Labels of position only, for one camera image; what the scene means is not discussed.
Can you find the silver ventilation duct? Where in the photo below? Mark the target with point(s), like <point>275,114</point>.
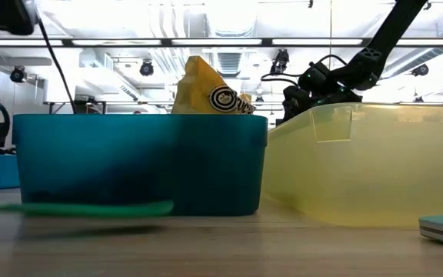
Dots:
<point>229,23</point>

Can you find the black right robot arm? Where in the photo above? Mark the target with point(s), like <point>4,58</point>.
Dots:
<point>383,38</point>

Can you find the yellow ramen packet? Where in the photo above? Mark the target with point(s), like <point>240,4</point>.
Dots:
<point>202,88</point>

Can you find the translucent yellow plastic bin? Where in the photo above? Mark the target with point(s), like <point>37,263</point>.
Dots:
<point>379,173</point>

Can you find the teal plastic bin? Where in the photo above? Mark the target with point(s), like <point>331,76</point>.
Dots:
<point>206,165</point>

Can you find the black ceiling spotlight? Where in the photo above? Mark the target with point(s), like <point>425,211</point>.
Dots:
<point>420,70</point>
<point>17,74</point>
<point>280,62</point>
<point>146,68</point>

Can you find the black aluminium table frame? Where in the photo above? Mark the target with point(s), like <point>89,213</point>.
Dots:
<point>221,42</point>

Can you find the thin black gantry rail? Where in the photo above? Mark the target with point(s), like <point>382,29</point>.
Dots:
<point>129,102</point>

